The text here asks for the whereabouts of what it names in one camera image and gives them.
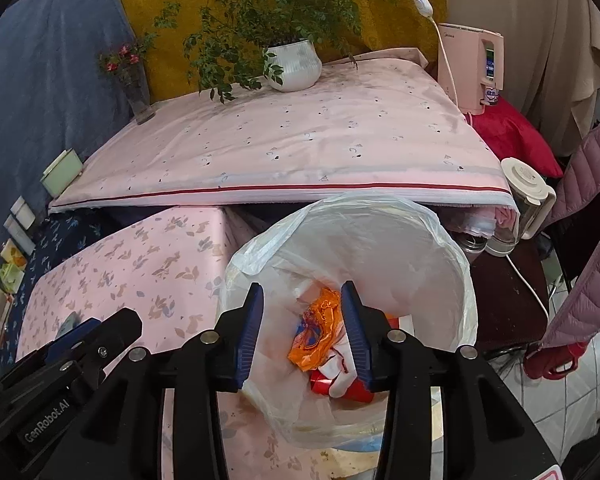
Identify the red handled object on floor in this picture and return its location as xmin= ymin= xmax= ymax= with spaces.
xmin=522 ymin=342 xmax=588 ymax=380

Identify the pink rabbit print tablecloth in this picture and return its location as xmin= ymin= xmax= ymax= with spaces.
xmin=16 ymin=207 xmax=378 ymax=479

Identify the white electric kettle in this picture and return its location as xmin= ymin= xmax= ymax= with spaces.
xmin=486 ymin=157 xmax=556 ymax=257

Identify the pink water dispenser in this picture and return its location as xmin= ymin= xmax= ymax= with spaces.
xmin=438 ymin=23 xmax=505 ymax=115

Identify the mauve puffer jacket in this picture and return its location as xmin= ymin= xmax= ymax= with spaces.
xmin=541 ymin=124 xmax=600 ymax=348

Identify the white cylindrical jar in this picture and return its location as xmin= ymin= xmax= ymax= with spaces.
xmin=10 ymin=196 xmax=35 ymax=231

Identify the cream patterned cup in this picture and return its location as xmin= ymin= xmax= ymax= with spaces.
xmin=0 ymin=238 xmax=28 ymax=270

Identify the orange plastic bag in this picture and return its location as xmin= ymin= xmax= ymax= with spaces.
xmin=287 ymin=287 xmax=344 ymax=372

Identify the green plant in white pot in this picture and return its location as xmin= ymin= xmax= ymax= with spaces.
xmin=183 ymin=0 xmax=394 ymax=103

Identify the white power cable with switch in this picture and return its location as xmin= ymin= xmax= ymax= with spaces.
xmin=406 ymin=0 xmax=464 ymax=111

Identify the white bag lined trash bin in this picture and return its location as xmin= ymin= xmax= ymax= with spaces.
xmin=218 ymin=192 xmax=478 ymax=448

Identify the pink dotted bed sheet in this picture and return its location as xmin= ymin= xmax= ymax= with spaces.
xmin=50 ymin=48 xmax=515 ymax=211

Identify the tall white bottle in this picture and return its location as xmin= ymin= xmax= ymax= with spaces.
xmin=4 ymin=214 xmax=35 ymax=256

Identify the glass vase with red flowers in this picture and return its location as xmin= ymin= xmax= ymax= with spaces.
xmin=97 ymin=38 xmax=155 ymax=125

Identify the red white paper cup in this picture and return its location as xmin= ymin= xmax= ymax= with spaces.
xmin=309 ymin=370 xmax=374 ymax=404

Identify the mint green tissue box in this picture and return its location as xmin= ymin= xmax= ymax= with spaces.
xmin=41 ymin=150 xmax=83 ymax=198

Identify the white cloth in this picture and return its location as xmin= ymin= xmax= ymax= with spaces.
xmin=317 ymin=335 xmax=358 ymax=399

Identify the small green yellow box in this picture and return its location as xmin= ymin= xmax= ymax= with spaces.
xmin=0 ymin=262 xmax=24 ymax=295

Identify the navy floral cloth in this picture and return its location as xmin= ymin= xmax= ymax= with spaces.
xmin=0 ymin=210 xmax=120 ymax=366

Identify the red cushion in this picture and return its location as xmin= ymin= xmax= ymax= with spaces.
xmin=466 ymin=98 xmax=562 ymax=179

